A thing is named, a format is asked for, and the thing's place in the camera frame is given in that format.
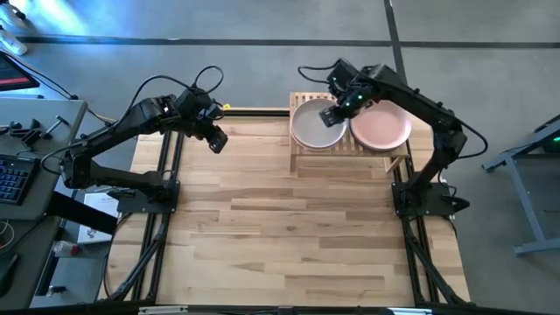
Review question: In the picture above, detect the black backlit keyboard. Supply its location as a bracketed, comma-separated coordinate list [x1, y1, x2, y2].
[0, 153, 41, 206]

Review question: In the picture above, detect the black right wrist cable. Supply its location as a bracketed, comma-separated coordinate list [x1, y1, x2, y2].
[297, 64, 340, 87]

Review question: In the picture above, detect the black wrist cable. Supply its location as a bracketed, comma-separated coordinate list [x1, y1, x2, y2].
[297, 64, 340, 87]
[125, 64, 225, 129]

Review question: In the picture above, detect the small black desk clamp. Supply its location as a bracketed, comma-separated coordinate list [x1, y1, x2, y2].
[0, 121, 23, 137]

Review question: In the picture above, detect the person's white shoe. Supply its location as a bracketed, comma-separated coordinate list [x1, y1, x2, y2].
[0, 3, 26, 28]
[0, 26, 29, 57]

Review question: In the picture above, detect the black desk crossbar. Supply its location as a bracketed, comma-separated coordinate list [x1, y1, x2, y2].
[45, 191, 119, 236]

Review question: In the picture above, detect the white cardboard box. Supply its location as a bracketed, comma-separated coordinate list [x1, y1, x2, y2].
[77, 192, 120, 245]

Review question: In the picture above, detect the black desk clamp with handle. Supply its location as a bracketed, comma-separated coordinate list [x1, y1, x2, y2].
[19, 114, 71, 148]

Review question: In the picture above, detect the blue-grey metal stand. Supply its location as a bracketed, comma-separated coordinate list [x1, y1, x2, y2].
[482, 114, 560, 258]

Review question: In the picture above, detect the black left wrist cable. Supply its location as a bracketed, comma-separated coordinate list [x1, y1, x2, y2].
[125, 64, 225, 129]

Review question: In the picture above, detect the black aluminium table frame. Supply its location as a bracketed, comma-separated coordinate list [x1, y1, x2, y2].
[98, 107, 472, 315]

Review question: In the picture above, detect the black floor cable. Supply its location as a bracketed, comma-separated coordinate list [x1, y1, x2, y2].
[0, 48, 119, 128]

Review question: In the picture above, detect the grey side desk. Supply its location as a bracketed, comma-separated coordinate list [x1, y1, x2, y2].
[0, 96, 88, 311]

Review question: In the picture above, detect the slatted wooden shelf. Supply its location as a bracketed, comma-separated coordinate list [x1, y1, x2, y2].
[288, 90, 411, 174]

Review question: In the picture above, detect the beige grey plate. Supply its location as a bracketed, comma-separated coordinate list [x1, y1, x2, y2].
[290, 98, 350, 151]

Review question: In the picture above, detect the pink plate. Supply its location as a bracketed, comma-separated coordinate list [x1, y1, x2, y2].
[349, 100, 413, 153]

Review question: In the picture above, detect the clear plastic bottle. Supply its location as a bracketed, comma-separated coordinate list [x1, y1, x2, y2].
[51, 240, 85, 259]

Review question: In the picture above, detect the silver metal bracket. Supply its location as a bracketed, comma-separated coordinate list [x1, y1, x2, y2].
[386, 307, 433, 315]
[137, 305, 190, 315]

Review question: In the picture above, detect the computer monitor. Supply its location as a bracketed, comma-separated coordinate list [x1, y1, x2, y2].
[0, 51, 41, 93]

